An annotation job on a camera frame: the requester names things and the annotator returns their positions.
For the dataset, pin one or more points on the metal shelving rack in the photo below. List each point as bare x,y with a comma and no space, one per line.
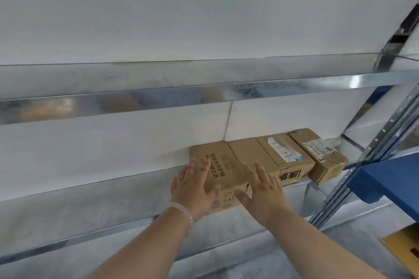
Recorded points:
163,76

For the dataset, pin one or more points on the taped box two labels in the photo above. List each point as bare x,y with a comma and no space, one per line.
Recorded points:
327,171

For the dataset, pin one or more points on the yellow cardboard sheet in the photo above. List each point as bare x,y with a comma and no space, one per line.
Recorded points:
402,246

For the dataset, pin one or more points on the box with torn label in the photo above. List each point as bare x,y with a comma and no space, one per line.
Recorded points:
248,151

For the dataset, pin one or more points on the blue metal rack beam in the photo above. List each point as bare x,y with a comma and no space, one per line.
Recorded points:
392,177

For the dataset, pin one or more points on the person's left forearm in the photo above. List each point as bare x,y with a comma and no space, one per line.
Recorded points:
144,249

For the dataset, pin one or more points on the person's right hand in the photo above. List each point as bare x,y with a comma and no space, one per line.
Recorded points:
266,200

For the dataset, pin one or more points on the person's left hand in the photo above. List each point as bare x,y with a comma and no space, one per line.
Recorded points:
193,193

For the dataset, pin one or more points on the person's right forearm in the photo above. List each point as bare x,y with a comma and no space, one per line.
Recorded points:
320,249

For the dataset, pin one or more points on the box with Chinese print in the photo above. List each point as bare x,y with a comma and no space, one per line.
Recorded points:
199,151

